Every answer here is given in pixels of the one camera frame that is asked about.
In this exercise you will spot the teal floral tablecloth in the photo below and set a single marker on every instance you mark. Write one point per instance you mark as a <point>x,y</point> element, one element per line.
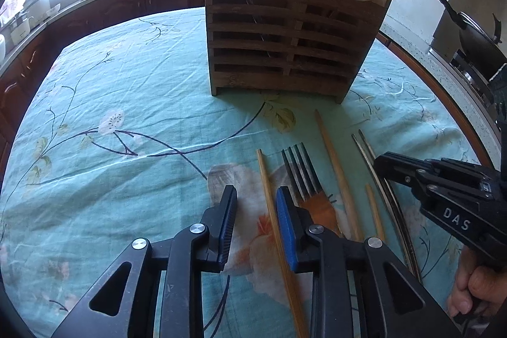
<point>119,84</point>

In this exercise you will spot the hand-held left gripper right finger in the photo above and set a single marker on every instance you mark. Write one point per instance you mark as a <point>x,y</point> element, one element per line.
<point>287,227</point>

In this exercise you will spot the metal fork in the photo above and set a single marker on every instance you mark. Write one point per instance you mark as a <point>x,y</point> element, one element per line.
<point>295,167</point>

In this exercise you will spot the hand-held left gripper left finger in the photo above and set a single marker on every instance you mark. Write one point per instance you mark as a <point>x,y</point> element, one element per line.
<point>227,223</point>

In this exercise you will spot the ridged bamboo chopstick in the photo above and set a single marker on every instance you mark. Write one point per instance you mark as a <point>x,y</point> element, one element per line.
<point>264,179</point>

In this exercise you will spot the metal chopstick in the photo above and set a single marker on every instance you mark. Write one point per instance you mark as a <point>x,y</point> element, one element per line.
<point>366,160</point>
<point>370,148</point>

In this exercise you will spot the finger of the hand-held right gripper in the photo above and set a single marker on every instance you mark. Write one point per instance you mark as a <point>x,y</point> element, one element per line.
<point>396,165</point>
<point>439,187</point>

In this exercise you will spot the white lidded pot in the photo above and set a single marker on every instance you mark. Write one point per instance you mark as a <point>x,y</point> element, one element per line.
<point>37,7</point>

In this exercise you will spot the person's right hand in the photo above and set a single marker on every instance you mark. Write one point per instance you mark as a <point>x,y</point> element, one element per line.
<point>475,286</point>

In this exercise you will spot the gas stove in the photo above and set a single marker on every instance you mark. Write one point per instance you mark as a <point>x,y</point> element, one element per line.
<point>471,78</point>

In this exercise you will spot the wooden slatted utensil holder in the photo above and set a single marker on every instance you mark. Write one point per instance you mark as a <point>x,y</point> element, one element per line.
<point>277,45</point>

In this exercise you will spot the plain wooden chopstick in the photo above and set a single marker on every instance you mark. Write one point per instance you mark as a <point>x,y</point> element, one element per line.
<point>373,207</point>
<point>332,160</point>

